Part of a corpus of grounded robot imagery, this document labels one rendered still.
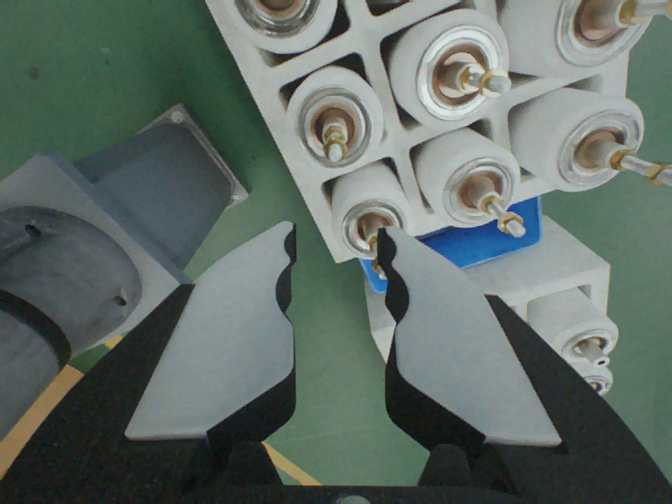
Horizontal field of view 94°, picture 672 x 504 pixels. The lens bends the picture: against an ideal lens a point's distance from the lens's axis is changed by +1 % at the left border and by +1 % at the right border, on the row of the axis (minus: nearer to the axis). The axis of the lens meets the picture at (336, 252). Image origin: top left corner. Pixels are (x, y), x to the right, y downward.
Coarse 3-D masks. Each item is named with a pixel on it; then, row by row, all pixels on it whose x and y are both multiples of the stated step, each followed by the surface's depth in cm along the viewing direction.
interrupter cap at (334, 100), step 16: (320, 96) 28; (336, 96) 28; (352, 96) 28; (304, 112) 29; (320, 112) 29; (336, 112) 29; (352, 112) 29; (368, 112) 29; (304, 128) 30; (320, 128) 30; (352, 128) 30; (368, 128) 30; (304, 144) 31; (320, 144) 31; (352, 144) 31; (368, 144) 30; (320, 160) 31; (352, 160) 31
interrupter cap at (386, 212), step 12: (360, 204) 34; (372, 204) 34; (384, 204) 34; (348, 216) 35; (360, 216) 35; (372, 216) 35; (384, 216) 35; (396, 216) 35; (348, 228) 36; (360, 228) 36; (348, 240) 36; (360, 240) 37; (360, 252) 37
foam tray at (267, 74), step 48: (432, 0) 30; (480, 0) 30; (240, 48) 33; (336, 48) 32; (288, 96) 41; (384, 96) 35; (528, 96) 35; (624, 96) 35; (288, 144) 38; (384, 144) 38; (528, 192) 41
